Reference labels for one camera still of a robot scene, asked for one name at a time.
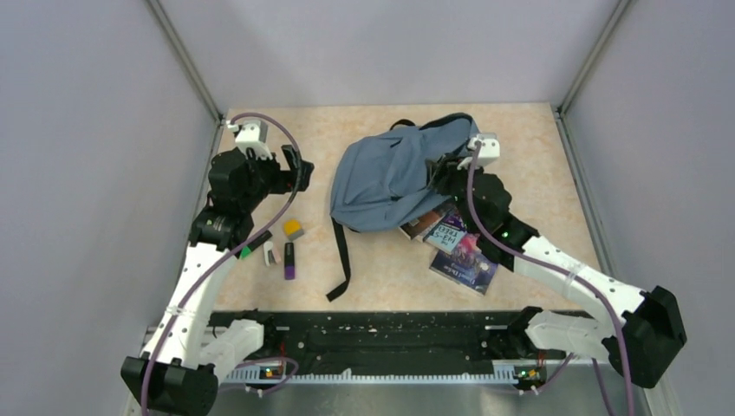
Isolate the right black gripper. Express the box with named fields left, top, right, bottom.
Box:
left=426, top=153, right=485, bottom=234

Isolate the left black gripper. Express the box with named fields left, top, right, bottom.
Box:
left=240, top=143, right=314, bottom=211

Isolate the blue grey backpack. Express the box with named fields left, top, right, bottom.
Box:
left=326, top=113, right=479, bottom=302

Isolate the dark orange thick book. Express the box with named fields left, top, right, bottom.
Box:
left=399, top=200, right=455, bottom=242

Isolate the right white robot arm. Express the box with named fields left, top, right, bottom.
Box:
left=426, top=155, right=687, bottom=389

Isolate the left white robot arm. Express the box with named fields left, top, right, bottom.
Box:
left=120, top=145, right=314, bottom=415

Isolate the yellow grey eraser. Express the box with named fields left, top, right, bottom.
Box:
left=283, top=219, right=305, bottom=241

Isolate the light blue treehouse book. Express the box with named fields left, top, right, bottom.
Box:
left=424, top=210, right=467, bottom=253

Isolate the purple black highlighter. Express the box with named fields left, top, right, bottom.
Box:
left=283, top=242, right=296, bottom=281

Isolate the dark purple galaxy book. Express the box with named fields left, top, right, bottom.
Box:
left=429, top=234, right=498, bottom=296

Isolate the green black marker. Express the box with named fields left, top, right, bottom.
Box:
left=238, top=231, right=272, bottom=259

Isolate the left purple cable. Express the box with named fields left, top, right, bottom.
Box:
left=139, top=112, right=303, bottom=416

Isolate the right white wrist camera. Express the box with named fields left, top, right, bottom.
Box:
left=457, top=133, right=500, bottom=170

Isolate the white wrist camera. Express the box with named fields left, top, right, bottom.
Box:
left=457, top=133, right=500, bottom=170
left=227, top=118, right=273, bottom=160

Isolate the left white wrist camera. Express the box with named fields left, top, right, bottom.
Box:
left=227, top=118, right=273, bottom=160

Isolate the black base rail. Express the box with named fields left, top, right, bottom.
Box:
left=205, top=309, right=549, bottom=389

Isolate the left aluminium frame post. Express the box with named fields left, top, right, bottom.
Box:
left=143, top=0, right=223, bottom=123

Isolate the aluminium frame post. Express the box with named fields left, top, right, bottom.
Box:
left=143, top=0, right=223, bottom=123
left=556, top=0, right=635, bottom=118

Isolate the right aluminium frame post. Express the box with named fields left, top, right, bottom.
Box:
left=556, top=0, right=635, bottom=118

